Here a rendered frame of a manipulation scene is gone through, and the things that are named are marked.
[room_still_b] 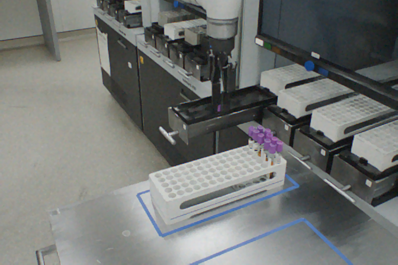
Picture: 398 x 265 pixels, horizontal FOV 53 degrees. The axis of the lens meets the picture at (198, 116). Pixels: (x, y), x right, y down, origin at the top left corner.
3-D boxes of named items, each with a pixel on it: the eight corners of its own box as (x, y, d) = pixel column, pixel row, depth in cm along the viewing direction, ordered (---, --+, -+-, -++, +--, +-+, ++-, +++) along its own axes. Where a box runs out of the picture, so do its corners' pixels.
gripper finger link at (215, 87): (212, 85, 125) (211, 84, 125) (212, 104, 128) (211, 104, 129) (220, 83, 126) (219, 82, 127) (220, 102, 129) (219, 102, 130)
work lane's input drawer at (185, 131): (321, 84, 162) (324, 64, 157) (347, 97, 151) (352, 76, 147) (156, 129, 131) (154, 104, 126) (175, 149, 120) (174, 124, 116)
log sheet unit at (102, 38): (100, 67, 306) (95, 21, 289) (112, 80, 285) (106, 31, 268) (98, 68, 305) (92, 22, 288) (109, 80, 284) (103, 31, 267)
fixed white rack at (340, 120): (377, 106, 130) (381, 89, 127) (404, 120, 122) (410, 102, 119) (308, 129, 117) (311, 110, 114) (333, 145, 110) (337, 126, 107)
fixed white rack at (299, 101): (342, 89, 142) (344, 73, 139) (364, 100, 134) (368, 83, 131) (275, 108, 129) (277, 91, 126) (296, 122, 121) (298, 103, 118)
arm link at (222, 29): (227, 10, 118) (227, 29, 121) (200, 14, 114) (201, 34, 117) (244, 17, 111) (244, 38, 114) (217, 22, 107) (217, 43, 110)
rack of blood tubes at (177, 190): (260, 161, 100) (262, 140, 97) (285, 184, 92) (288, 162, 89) (149, 196, 89) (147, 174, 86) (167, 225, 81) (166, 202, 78)
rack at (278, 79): (320, 72, 155) (323, 57, 152) (340, 81, 148) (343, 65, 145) (259, 88, 143) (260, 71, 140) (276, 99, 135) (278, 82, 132)
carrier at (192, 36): (201, 47, 177) (201, 33, 174) (196, 47, 176) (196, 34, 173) (188, 39, 185) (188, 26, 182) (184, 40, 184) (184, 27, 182)
